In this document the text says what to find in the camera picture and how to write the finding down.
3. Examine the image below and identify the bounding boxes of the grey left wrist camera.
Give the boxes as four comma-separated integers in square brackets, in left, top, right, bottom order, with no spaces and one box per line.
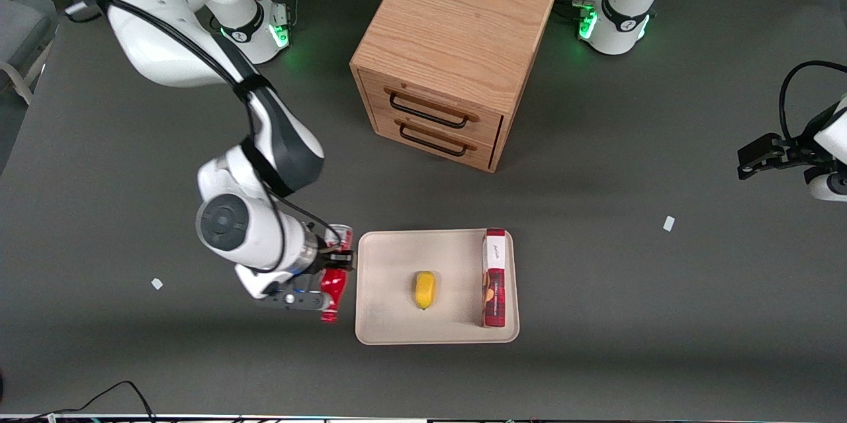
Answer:
[804,168,847,203]

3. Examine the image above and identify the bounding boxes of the short black drawer handle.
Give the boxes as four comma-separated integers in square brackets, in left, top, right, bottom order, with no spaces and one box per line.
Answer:
[398,121,468,158]

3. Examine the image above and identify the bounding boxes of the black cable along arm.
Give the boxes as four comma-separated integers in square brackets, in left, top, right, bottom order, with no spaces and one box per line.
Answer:
[65,0,345,273]

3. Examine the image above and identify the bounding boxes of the wooden drawer cabinet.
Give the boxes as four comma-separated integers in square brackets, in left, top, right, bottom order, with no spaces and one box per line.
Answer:
[349,0,562,174]

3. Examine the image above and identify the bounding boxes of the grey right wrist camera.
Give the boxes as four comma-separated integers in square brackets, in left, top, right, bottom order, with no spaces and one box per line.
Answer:
[254,285,333,313]

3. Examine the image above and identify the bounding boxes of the yellow lemon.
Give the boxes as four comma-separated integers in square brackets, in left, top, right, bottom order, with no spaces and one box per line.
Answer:
[414,270,437,310]

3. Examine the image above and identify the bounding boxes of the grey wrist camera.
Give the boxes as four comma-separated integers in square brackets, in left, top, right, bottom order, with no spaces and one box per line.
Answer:
[254,285,333,313]
[804,168,847,203]

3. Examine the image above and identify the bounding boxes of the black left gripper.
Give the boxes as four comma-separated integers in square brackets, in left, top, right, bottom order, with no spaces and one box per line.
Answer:
[737,107,842,181]

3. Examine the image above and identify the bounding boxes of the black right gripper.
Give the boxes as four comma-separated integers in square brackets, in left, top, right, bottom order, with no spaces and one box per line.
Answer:
[311,232,357,293]

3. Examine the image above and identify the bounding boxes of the black cable at table edge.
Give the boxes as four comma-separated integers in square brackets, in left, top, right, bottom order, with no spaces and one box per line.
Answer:
[0,380,157,423]

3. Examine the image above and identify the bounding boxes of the grey chair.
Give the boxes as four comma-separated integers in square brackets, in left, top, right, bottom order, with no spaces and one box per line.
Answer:
[0,0,55,107]

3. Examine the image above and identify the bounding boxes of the long black drawer handle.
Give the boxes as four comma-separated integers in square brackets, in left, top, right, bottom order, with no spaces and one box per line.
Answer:
[388,91,472,130]

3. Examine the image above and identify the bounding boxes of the beige rectangular tray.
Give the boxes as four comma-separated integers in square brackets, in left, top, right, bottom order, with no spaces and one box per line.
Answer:
[355,228,520,346]

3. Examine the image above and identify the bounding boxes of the black looped cable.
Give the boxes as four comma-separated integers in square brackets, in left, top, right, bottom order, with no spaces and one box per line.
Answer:
[778,60,847,141]

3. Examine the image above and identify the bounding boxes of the wooden drawer with long handle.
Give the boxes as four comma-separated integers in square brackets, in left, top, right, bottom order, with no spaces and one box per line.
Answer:
[359,70,505,147]

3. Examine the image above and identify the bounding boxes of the red coke bottle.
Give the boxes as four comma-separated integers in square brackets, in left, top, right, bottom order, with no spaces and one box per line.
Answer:
[320,224,354,324]

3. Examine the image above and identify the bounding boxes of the red cookie box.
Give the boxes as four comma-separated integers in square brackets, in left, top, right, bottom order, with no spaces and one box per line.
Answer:
[481,228,508,328]

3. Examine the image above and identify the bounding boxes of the wooden drawer with short handle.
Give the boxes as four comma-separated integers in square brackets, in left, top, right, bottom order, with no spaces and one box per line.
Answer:
[372,111,497,171]

